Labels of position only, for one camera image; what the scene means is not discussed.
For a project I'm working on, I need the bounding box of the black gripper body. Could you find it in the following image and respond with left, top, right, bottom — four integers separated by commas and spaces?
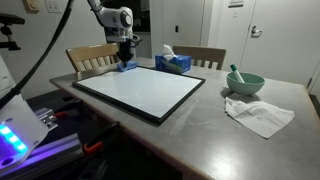
117, 40, 134, 60

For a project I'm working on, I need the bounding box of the green capped marker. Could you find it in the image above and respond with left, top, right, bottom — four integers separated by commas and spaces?
230, 64, 245, 83

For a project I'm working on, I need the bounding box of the light wooden chair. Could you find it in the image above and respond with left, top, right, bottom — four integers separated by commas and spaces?
66, 43, 119, 72

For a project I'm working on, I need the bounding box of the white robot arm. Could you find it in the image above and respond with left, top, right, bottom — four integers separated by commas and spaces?
87, 0, 139, 66

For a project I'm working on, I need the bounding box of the silver door handle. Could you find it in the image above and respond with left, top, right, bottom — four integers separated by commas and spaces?
251, 26, 262, 38

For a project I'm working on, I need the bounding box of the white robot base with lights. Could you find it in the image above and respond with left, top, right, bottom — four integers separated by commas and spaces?
0, 54, 50, 174

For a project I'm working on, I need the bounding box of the blue microfiber cloth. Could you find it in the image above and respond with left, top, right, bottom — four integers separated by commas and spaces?
117, 61, 138, 72

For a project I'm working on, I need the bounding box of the black camera on mount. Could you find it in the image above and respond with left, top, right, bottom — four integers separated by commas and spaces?
0, 13, 25, 51

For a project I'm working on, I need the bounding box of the orange handled clamp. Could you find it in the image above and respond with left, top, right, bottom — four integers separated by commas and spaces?
83, 122, 120, 155

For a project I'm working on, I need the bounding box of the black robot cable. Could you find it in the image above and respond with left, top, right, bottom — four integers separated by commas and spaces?
0, 0, 75, 109

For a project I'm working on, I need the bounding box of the black framed whiteboard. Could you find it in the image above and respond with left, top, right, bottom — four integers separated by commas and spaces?
72, 67, 205, 124

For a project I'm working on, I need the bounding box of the blue tissue box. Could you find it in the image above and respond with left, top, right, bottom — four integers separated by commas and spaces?
155, 44, 191, 74

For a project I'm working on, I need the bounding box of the brown wooden chair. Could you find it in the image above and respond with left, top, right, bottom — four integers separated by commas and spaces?
173, 45, 226, 70

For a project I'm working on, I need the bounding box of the green bowl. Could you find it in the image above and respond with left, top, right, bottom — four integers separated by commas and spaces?
227, 72, 265, 95

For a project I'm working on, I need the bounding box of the beige wall thermostat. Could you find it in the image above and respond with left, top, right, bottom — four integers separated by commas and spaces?
23, 0, 39, 13

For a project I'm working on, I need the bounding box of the wall light switch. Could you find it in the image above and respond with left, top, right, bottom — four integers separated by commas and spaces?
45, 0, 61, 13

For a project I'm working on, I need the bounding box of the red handled clamp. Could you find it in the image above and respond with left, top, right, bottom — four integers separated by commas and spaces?
54, 100, 82, 118

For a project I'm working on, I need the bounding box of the aluminium extrusion rail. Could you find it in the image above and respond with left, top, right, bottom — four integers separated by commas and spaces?
0, 134, 84, 180

